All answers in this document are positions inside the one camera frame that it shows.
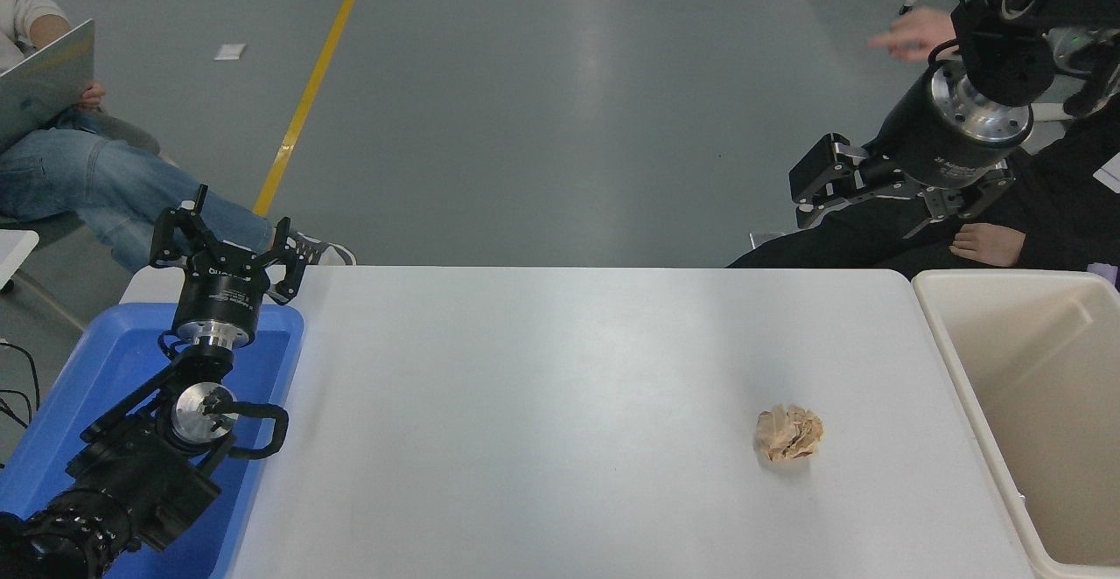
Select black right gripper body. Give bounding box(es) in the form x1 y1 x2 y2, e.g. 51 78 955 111
873 79 1026 192

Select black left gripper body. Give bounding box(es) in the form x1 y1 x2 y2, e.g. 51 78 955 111
171 242 268 341

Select tan paper ball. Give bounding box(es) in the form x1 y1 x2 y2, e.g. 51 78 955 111
754 404 825 463

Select person's hand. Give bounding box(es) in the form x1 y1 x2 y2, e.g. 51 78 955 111
949 223 1026 267
866 7 959 64

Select person beside bin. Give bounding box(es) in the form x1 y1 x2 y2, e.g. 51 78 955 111
726 115 1120 274

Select grey chair seat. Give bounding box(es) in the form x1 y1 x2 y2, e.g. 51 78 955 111
92 114 163 157

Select seated person with laptop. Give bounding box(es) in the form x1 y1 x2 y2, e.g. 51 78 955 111
0 0 358 274

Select blue plastic tray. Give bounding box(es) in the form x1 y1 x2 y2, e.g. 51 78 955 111
0 302 305 579

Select white side table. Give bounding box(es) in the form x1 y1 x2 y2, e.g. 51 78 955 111
0 229 88 335

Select grey laptop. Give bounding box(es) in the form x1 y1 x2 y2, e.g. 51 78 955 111
0 19 95 153

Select large pale bin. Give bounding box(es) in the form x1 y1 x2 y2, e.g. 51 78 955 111
912 269 1120 579

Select black cables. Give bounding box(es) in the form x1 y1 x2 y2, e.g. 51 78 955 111
0 341 42 429

